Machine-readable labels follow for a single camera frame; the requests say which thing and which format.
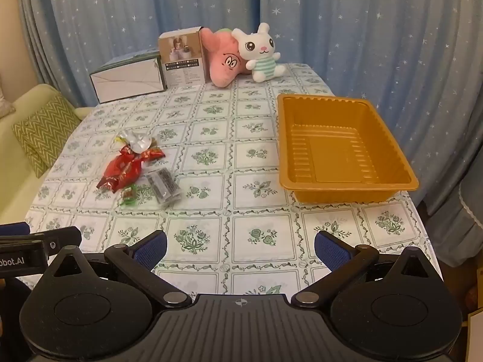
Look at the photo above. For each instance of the blue star curtain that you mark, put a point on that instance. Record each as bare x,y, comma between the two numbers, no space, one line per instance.
113,15
377,37

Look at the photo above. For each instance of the white patterned cushion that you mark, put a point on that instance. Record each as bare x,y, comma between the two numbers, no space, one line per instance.
5,100

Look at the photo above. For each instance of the white rabbit plush toy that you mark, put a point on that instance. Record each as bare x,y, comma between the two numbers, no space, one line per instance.
260,51

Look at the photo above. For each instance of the green zigzag cushion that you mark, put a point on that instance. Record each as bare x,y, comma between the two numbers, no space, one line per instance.
47,128
37,164

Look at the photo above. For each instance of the orange plastic tray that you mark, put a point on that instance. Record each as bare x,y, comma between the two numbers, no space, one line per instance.
339,158

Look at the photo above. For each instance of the white carton box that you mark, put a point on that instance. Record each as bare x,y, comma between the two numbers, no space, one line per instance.
126,81

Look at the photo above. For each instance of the small beige product box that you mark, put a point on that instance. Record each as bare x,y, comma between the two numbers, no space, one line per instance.
185,58

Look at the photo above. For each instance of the floral checked tablecloth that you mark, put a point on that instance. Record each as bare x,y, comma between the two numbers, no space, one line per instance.
234,147

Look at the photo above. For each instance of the dark clear snack packet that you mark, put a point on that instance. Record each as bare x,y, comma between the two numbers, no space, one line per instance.
163,188

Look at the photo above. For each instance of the blue lace-trimmed cloth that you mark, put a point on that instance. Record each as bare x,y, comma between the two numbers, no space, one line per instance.
458,203

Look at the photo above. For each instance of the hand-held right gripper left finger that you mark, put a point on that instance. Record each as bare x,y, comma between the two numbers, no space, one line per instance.
150,249

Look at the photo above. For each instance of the light green sofa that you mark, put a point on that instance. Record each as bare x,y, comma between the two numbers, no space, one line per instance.
22,192

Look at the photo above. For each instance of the green candy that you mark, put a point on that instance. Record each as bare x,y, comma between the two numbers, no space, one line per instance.
129,196

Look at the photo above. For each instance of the small red snack packet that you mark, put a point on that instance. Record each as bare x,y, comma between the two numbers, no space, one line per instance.
154,154

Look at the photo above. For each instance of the pink plush toy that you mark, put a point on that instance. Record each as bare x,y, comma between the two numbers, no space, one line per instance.
222,62

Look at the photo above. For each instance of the silver foil snack packet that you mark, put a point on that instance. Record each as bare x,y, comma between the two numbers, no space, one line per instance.
139,141

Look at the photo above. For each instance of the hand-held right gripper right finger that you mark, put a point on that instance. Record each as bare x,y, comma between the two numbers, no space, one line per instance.
332,250

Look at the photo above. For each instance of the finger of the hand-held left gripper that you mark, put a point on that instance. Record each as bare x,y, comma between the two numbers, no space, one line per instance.
15,228
64,238

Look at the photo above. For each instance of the large red snack packet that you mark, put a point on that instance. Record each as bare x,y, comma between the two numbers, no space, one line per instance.
120,171

